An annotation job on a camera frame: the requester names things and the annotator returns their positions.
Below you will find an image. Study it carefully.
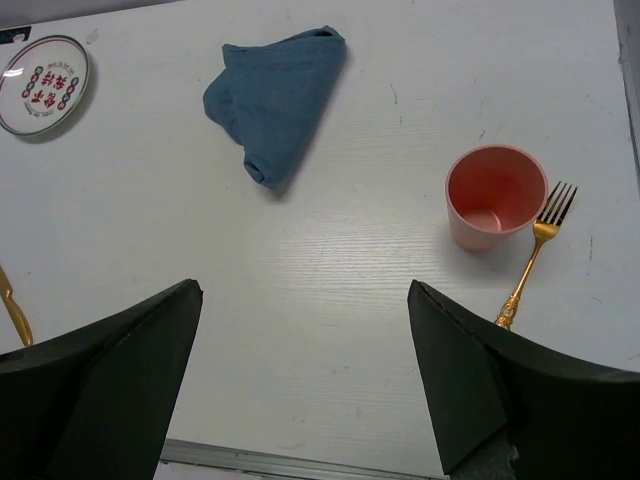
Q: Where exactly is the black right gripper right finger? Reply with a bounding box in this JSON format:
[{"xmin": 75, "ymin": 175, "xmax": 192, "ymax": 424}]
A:
[{"xmin": 407, "ymin": 281, "xmax": 639, "ymax": 479}]

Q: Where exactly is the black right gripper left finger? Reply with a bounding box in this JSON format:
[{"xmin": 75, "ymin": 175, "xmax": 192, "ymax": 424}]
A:
[{"xmin": 1, "ymin": 279, "xmax": 203, "ymax": 479}]

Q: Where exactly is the gold knife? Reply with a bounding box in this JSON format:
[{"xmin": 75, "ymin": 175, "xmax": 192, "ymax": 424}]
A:
[{"xmin": 0, "ymin": 268, "xmax": 34, "ymax": 347}]

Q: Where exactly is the gold fork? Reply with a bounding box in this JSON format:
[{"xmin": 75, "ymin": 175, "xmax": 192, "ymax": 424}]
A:
[{"xmin": 494, "ymin": 182, "xmax": 578, "ymax": 330}]

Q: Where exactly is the pink plastic cup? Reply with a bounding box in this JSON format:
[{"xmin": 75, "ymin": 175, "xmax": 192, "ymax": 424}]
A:
[{"xmin": 444, "ymin": 145, "xmax": 548, "ymax": 252}]

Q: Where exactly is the white printed plate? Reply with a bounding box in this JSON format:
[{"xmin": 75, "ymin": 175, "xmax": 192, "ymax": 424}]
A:
[{"xmin": 1, "ymin": 35, "xmax": 91, "ymax": 137}]

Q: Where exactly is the blue cloth napkin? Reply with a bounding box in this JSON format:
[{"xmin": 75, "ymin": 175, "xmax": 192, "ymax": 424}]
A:
[{"xmin": 203, "ymin": 26, "xmax": 347, "ymax": 190}]

